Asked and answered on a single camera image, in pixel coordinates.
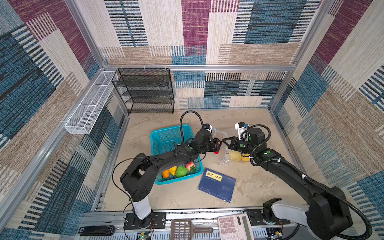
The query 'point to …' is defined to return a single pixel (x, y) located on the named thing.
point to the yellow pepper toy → (173, 170)
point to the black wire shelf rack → (145, 90)
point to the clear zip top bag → (223, 153)
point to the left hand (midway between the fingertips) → (220, 141)
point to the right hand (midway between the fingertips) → (222, 142)
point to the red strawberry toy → (216, 152)
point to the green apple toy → (181, 171)
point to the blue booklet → (218, 185)
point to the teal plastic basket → (162, 139)
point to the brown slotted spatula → (182, 229)
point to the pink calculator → (235, 227)
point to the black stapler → (101, 230)
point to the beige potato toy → (235, 156)
